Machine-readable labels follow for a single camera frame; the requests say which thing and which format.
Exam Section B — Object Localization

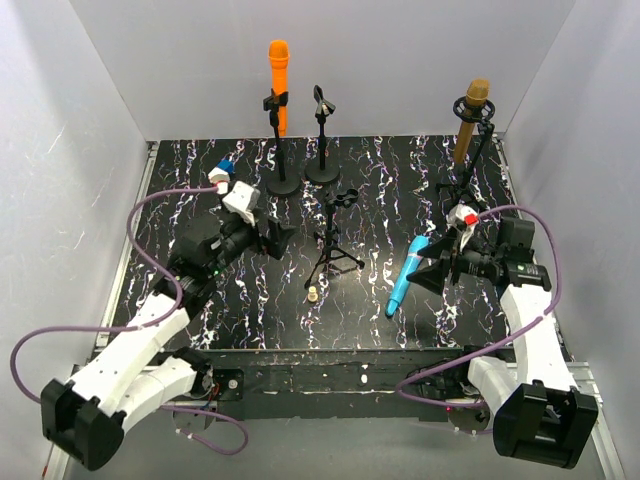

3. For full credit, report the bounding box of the purple cable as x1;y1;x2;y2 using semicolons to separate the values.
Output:
9;185;250;456
394;204;565;434

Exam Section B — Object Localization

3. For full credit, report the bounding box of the round-base mic stand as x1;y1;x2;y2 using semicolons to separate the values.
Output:
305;85;340;186
263;89;301;198

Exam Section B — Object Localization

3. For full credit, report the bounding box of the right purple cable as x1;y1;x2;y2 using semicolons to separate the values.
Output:
394;204;565;434

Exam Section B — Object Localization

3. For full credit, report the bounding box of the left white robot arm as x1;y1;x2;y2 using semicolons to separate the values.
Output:
40;213;295;471

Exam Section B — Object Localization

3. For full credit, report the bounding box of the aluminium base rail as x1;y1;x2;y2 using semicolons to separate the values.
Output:
44;142;624;480

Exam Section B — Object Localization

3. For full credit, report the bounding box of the gold microphone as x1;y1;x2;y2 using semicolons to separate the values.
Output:
453;78;490;166

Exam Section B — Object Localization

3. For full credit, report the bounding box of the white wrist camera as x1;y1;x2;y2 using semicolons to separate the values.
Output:
215;181;260;227
446;204;478;251

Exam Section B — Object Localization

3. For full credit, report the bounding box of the orange microphone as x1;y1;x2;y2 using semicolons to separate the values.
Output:
268;39;290;137

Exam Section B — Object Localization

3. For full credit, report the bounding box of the tripod shock-mount mic stand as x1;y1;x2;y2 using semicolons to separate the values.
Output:
434;95;497;211

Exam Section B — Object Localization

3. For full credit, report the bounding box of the blue microphone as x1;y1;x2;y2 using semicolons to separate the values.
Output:
385;235;429;318

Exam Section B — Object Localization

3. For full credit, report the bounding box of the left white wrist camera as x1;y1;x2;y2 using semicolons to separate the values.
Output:
215;181;260;227

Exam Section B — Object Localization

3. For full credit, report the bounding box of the small beige adapter piece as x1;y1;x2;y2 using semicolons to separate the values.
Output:
307;286;319;303

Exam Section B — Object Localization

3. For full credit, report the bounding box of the black marbled table mat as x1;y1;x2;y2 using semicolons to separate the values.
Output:
137;135;509;350

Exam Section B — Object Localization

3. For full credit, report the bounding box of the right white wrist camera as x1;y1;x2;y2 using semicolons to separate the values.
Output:
446;204;478;251

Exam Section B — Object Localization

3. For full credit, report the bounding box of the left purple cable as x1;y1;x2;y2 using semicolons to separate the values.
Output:
9;185;250;456

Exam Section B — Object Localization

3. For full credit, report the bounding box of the tripod clip stand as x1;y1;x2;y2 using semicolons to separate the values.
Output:
304;188;365;289

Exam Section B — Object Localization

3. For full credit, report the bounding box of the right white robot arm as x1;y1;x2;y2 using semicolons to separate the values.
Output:
396;205;599;469

